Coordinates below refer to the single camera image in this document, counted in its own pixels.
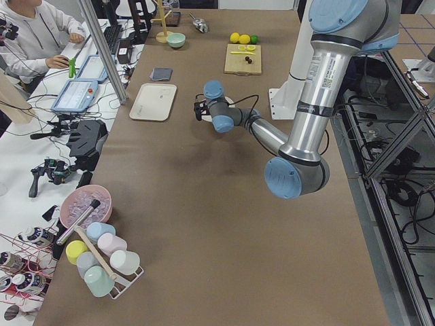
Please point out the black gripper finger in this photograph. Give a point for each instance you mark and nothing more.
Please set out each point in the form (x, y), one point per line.
(198, 115)

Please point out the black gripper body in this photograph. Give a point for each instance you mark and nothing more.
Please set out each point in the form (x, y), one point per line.
(204, 112)

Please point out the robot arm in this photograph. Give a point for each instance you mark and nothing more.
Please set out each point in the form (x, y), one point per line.
(341, 29)

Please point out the cream rabbit tray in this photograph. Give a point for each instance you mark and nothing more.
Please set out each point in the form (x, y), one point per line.
(153, 102)

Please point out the cream round plate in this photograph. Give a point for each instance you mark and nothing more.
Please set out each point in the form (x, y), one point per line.
(229, 101)

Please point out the grey folded cloth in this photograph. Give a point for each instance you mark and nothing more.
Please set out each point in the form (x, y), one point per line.
(159, 74)

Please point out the bamboo cutting board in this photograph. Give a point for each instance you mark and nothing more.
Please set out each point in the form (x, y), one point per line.
(236, 64)

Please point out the yellow plastic knife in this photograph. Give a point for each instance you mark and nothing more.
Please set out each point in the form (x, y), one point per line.
(242, 52)

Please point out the mint green bowl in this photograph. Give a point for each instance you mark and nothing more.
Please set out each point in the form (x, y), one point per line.
(176, 40)

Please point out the yellow lemon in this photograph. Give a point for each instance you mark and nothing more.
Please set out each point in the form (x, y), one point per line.
(244, 39)
(234, 38)

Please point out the wooden cup tree stand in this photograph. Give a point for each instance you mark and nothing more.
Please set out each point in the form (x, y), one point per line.
(161, 37)

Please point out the steel scoop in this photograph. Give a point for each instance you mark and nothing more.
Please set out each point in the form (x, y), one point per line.
(199, 24)

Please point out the green lime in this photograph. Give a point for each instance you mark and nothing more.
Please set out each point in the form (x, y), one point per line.
(254, 39)

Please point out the blue teach pendant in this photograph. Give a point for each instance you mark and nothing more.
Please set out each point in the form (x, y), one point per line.
(92, 69)
(76, 96)

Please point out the black keyboard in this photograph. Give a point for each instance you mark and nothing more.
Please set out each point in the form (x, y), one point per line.
(111, 35)

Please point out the green marker stand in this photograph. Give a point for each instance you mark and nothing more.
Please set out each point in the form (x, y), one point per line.
(72, 68)

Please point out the steel muddler in bowl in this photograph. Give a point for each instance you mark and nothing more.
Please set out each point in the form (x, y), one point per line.
(64, 236)

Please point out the pink bowl with ice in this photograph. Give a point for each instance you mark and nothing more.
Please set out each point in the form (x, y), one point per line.
(80, 200)

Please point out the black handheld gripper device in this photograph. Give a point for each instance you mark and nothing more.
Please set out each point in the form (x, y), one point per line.
(57, 172)

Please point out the light blue cup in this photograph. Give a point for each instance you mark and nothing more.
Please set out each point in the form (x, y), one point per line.
(96, 229)

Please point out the pink cup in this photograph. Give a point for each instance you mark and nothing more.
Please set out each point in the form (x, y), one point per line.
(108, 243)

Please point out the white cup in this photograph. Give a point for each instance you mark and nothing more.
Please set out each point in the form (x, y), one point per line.
(126, 262)

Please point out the person in white hoodie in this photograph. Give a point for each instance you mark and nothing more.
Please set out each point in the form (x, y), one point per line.
(38, 46)

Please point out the white cup rack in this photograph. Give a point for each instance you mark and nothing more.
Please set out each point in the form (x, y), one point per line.
(123, 282)

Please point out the yellow cup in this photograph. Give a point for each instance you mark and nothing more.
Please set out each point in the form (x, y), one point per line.
(74, 249)

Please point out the wooden pestle stick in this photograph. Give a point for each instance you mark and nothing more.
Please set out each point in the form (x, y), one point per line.
(80, 231)

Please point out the grey cup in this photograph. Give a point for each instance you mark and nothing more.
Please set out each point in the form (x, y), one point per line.
(85, 261)

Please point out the mint cup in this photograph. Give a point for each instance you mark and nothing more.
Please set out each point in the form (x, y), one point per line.
(98, 281)

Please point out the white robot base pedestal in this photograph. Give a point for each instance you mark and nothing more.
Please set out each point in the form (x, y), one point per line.
(283, 101)

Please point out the aluminium frame post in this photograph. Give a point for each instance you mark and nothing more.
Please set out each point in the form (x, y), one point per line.
(94, 28)

